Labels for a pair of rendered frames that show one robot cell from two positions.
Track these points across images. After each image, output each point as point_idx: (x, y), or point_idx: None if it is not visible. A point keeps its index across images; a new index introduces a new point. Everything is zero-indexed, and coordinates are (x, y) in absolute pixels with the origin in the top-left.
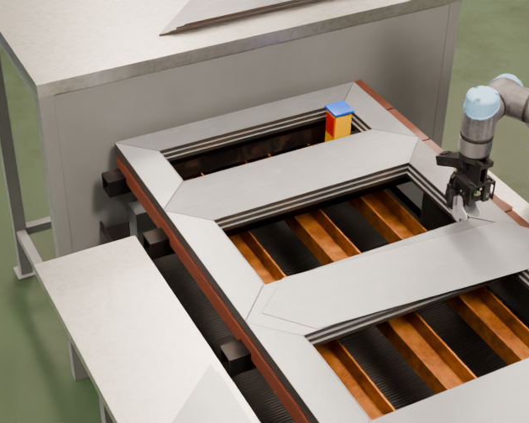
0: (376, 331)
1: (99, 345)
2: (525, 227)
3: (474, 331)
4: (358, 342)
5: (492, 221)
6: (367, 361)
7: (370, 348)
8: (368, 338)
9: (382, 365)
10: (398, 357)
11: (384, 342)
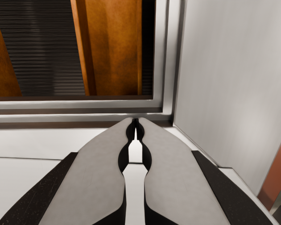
0: (43, 46)
1: None
2: (274, 171)
3: (145, 93)
4: (16, 53)
5: (214, 163)
6: (18, 82)
7: (27, 68)
8: (29, 53)
9: (33, 94)
10: (53, 91)
11: (46, 65)
